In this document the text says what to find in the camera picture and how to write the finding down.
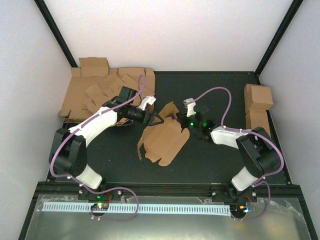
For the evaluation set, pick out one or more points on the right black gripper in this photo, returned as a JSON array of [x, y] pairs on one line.
[[182, 120]]

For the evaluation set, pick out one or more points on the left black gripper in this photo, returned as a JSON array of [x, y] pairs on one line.
[[151, 119]]

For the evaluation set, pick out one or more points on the cardboard box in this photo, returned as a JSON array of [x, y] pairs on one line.
[[162, 142], [257, 97], [257, 118]]

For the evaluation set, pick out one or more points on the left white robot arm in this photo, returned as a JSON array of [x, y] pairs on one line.
[[68, 155]]

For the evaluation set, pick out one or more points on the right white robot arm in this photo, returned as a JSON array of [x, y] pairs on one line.
[[259, 154]]

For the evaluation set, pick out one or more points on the stack of flat cardboard blanks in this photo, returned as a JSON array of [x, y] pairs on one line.
[[90, 67]]

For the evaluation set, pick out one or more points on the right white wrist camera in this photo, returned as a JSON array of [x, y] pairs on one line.
[[189, 104]]

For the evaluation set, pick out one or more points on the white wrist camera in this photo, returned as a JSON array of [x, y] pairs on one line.
[[147, 101], [189, 104]]

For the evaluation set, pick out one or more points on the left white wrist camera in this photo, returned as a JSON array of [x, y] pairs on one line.
[[147, 101]]

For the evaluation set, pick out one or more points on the light blue slotted cable duct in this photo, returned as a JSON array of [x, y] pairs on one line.
[[141, 208]]

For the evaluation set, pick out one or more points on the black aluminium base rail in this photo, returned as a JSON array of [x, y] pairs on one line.
[[216, 192]]

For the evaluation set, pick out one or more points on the right black frame post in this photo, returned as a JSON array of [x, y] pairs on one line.
[[283, 26]]

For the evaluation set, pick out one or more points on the black frame post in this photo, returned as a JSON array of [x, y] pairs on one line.
[[48, 18], [283, 26]]

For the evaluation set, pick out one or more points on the left black frame post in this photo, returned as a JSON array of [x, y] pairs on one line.
[[48, 18]]

